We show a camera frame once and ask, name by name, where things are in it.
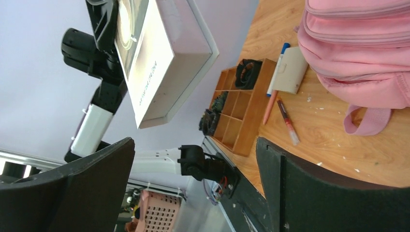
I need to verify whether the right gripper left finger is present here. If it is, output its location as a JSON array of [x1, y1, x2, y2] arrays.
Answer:
[[0, 137, 135, 232]]

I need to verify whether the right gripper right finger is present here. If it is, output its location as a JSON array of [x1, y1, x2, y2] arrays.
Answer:
[[256, 137, 410, 232]]

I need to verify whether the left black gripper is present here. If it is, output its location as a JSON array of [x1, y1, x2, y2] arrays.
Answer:
[[61, 0, 124, 86]]

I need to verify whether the white coffee cover book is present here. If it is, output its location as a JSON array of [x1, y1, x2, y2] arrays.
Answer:
[[115, 0, 219, 129]]

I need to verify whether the pink student backpack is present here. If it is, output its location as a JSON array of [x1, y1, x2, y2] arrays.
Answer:
[[298, 0, 410, 136]]

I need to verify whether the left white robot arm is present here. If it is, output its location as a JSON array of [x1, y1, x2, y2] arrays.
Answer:
[[61, 0, 240, 198]]

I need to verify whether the red pen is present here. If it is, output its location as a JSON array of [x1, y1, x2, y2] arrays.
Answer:
[[277, 99, 300, 145]]

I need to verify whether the pink perforated basket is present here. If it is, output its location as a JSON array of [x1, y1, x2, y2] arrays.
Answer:
[[124, 190, 181, 232]]

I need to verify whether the wooden compartment tray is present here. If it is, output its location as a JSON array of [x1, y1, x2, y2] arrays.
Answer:
[[211, 58, 276, 157]]

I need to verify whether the pink pencil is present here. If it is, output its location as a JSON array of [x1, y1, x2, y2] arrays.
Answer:
[[263, 90, 278, 125]]

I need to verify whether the black rolled sock front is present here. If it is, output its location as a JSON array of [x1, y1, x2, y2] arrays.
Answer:
[[199, 109, 220, 136]]

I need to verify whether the dark green rolled sock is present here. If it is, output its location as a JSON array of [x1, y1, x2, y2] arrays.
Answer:
[[211, 91, 229, 113]]

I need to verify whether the blue capped white marker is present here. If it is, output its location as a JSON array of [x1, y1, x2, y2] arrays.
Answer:
[[266, 43, 291, 97]]

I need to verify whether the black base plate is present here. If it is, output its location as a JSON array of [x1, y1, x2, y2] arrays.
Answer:
[[221, 167, 274, 232]]

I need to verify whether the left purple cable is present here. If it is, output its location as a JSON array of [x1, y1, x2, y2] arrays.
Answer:
[[202, 179, 221, 205]]

